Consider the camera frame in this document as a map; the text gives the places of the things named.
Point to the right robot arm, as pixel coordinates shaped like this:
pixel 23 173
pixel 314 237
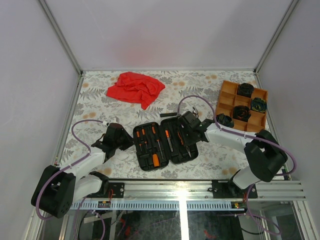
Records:
pixel 264 156

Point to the dark rolled cloth top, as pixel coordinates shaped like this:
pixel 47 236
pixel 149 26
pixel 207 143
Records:
pixel 245 90

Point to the orange handled needle-nose pliers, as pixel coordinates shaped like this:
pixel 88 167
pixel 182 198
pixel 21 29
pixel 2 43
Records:
pixel 183 144

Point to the metal file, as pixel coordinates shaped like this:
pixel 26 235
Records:
pixel 169 140

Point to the wooden compartment tray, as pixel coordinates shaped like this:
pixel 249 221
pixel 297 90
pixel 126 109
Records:
pixel 228 99

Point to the dark floral rolled cloth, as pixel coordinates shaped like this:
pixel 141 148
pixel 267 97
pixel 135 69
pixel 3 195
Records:
pixel 225 120

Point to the small orange black screwdriver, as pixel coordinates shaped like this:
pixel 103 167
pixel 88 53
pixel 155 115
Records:
pixel 145 138

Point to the steel claw hammer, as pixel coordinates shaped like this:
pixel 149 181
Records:
pixel 195 112

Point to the black plastic tool case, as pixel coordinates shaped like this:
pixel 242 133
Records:
pixel 179 154

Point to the blue green rolled cloth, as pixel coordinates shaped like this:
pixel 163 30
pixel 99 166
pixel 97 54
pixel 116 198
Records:
pixel 258 105

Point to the black orange rolled cloth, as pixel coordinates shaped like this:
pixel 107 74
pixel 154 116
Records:
pixel 241 113

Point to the orange handled tool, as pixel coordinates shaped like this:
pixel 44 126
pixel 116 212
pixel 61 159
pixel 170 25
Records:
pixel 155 160

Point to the aluminium front rail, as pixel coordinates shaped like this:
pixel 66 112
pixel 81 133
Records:
pixel 276 190

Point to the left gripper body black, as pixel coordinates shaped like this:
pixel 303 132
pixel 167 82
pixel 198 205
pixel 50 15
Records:
pixel 125 142

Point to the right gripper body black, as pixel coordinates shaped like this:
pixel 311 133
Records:
pixel 187 138

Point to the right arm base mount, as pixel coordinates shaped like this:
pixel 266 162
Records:
pixel 225 189

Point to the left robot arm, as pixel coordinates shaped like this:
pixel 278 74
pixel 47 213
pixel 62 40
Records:
pixel 60 187

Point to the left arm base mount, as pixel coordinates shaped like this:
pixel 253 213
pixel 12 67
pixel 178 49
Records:
pixel 115 190

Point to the red crumpled cloth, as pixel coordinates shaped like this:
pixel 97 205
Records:
pixel 136 88

